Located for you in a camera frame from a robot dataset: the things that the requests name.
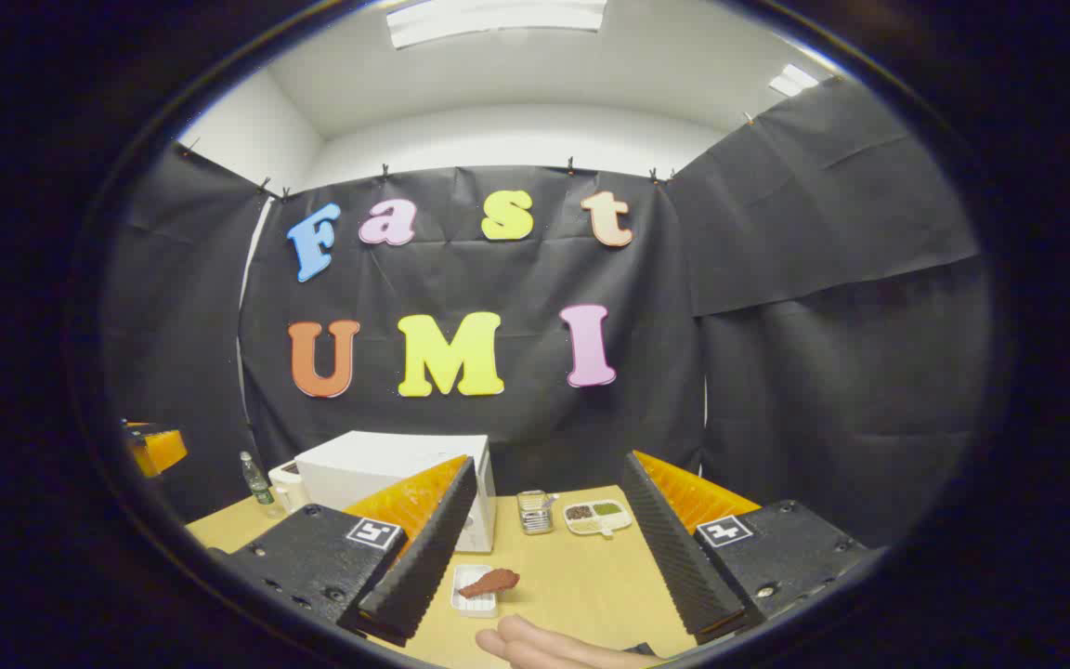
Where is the clear plastic water bottle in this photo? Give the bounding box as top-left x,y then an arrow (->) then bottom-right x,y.
240,452 -> 276,507

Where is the long ceiling light panel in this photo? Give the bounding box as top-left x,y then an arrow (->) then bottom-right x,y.
386,0 -> 608,49

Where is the small white rectangular plate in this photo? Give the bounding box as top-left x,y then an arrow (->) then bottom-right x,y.
450,563 -> 499,619

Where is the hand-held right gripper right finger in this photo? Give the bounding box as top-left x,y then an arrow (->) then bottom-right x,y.
621,451 -> 872,646

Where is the white divided condiment dish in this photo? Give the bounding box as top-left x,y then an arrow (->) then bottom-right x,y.
562,500 -> 634,538

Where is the white microwave oven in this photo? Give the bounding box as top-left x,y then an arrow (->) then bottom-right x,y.
295,430 -> 497,554

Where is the black backdrop cloth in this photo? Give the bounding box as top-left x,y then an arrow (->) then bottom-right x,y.
103,74 -> 996,549

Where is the metal mesh utensil holder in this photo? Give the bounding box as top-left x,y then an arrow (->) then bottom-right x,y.
516,490 -> 556,536

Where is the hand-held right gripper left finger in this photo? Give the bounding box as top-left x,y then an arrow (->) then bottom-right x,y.
210,454 -> 479,646

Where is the small ceiling light panel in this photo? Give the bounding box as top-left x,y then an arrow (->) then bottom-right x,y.
769,63 -> 819,98

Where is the white toaster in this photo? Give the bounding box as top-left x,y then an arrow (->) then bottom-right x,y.
268,460 -> 308,515

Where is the reddish brown meat piece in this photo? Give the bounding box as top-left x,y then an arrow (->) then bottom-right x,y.
458,568 -> 521,599

